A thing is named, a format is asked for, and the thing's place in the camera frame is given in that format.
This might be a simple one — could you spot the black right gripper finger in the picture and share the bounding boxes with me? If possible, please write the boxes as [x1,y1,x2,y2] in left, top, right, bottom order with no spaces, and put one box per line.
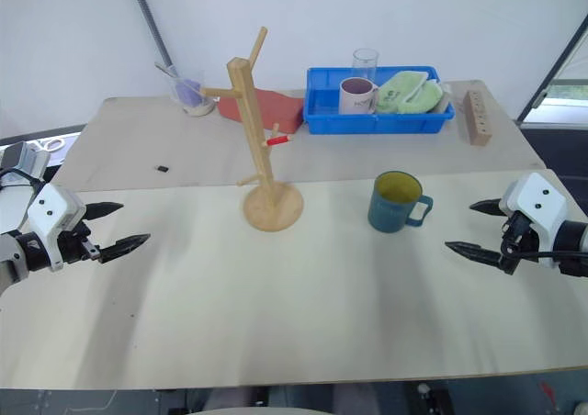
[444,241,504,267]
[469,197,504,217]

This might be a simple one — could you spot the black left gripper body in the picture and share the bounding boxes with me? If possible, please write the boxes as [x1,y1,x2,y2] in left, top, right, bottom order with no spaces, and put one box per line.
[56,221,101,265]

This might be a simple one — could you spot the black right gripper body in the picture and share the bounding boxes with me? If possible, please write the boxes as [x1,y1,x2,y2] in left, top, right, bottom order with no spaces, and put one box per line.
[494,210,543,276]

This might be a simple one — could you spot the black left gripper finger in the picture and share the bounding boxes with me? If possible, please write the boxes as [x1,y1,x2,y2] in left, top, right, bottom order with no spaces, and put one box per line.
[96,233,152,264]
[84,201,125,221]

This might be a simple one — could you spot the blue mug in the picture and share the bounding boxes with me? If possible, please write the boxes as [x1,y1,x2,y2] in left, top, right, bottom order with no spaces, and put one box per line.
[367,171,435,234]

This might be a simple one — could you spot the clear measuring cup with scoop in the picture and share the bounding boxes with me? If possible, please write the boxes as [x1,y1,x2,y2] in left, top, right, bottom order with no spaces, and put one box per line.
[153,62,218,118]

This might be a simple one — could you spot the wooden mug tree stand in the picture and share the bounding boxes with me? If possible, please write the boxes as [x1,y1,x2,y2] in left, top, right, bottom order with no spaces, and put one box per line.
[199,26,305,233]

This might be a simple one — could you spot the white scissors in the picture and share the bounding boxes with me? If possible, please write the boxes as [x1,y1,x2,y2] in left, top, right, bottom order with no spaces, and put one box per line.
[31,137,65,153]

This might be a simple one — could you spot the wooden block with holes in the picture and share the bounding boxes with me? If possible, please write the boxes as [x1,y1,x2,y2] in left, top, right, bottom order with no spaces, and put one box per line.
[461,89,493,148]

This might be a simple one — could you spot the green cloth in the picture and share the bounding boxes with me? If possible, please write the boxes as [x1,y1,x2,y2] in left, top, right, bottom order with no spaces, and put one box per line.
[375,69,445,115]

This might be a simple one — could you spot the blue plastic tray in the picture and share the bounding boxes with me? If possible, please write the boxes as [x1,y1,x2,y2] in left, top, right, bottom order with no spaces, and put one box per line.
[302,65,457,136]

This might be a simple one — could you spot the white mug with purple inside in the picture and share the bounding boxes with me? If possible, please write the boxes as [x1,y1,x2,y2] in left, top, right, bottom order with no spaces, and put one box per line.
[338,77,380,116]

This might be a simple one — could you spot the clear glass beaker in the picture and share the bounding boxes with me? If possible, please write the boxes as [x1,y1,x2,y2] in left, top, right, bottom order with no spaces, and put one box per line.
[352,48,379,84]

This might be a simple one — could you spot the red brick-shaped block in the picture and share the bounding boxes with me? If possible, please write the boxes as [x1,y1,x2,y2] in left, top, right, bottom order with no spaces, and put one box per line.
[216,87,305,135]

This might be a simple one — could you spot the grey metal pole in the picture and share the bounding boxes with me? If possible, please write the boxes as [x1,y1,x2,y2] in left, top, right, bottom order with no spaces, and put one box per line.
[126,0,176,74]

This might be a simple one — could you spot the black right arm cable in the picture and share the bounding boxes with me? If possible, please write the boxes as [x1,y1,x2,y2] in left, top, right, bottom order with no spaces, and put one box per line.
[500,240,588,261]

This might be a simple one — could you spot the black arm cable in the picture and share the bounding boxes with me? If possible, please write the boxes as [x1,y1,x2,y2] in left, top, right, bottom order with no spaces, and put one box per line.
[500,240,588,261]
[0,167,42,196]

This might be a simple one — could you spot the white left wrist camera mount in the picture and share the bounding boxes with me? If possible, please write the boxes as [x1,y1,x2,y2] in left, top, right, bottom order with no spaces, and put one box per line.
[26,184,87,273]

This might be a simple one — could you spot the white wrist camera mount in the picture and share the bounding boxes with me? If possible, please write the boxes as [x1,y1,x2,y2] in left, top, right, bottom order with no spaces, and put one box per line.
[26,184,87,273]
[499,172,569,256]

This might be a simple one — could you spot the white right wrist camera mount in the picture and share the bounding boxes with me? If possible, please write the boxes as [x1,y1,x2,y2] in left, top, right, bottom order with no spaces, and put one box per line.
[499,172,569,256]

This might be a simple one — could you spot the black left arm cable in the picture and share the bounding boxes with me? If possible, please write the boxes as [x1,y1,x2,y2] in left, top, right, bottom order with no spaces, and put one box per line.
[0,167,42,196]

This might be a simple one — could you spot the dark diagonal frame bar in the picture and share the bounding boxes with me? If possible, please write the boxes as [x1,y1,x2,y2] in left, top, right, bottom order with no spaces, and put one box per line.
[514,14,588,125]

